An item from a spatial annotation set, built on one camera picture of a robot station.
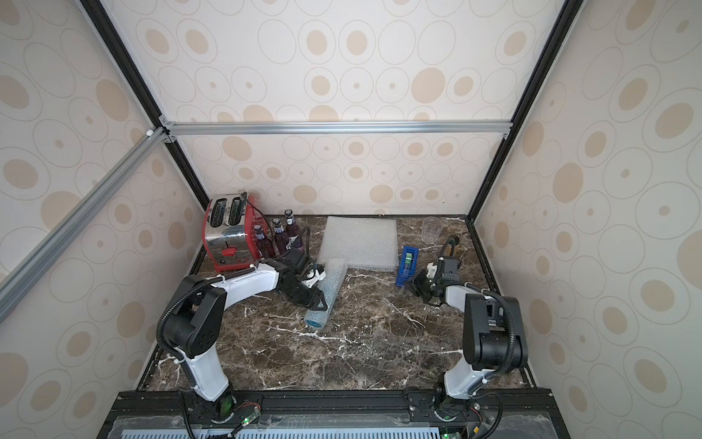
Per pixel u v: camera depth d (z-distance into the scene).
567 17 0.69
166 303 0.96
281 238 0.95
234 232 0.90
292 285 0.74
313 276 0.81
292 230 1.00
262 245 0.94
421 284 0.85
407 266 0.97
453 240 1.13
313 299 0.81
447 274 0.76
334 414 0.73
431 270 0.89
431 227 1.13
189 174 1.04
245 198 0.97
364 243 1.10
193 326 0.48
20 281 0.52
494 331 0.48
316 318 0.85
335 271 0.95
